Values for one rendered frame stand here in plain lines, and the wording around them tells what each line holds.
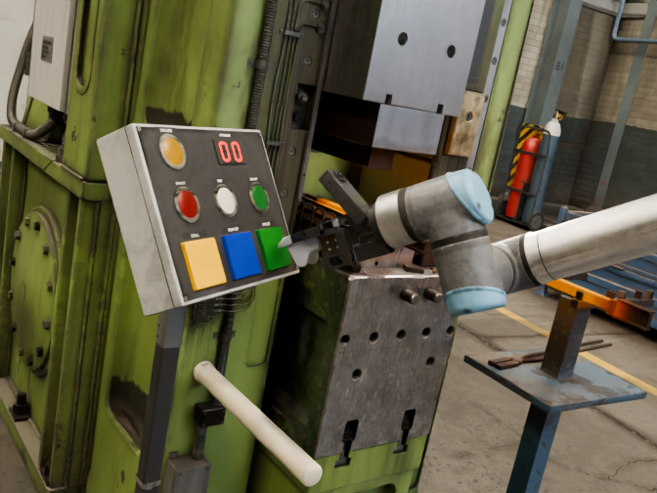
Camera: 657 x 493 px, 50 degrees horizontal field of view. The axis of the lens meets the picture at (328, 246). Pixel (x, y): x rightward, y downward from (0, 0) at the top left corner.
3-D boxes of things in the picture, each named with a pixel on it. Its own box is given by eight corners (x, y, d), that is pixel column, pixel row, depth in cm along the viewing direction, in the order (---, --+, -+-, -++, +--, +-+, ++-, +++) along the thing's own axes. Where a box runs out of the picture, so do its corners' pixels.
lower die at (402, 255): (411, 267, 172) (418, 234, 170) (347, 268, 159) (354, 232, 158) (313, 221, 204) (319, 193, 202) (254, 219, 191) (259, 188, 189)
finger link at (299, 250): (276, 274, 123) (321, 261, 118) (267, 242, 123) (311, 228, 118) (285, 272, 126) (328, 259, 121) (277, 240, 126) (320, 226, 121)
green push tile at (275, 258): (293, 265, 129) (281, 225, 129) (271, 271, 123) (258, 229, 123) (285, 267, 130) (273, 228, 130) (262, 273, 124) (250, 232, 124)
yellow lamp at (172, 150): (188, 168, 110) (192, 141, 109) (160, 166, 107) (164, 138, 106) (180, 164, 112) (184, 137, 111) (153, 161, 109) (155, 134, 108)
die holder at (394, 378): (429, 434, 186) (468, 274, 176) (314, 459, 163) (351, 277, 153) (310, 348, 229) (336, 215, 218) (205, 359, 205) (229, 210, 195)
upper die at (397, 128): (435, 155, 165) (445, 114, 163) (372, 147, 153) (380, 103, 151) (331, 126, 197) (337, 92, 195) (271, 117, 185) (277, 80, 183)
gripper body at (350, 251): (321, 272, 118) (384, 254, 112) (307, 223, 118) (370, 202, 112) (341, 266, 124) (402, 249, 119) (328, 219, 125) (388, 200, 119)
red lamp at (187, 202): (202, 221, 110) (206, 194, 109) (175, 220, 107) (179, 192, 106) (194, 215, 112) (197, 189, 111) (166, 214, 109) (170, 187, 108)
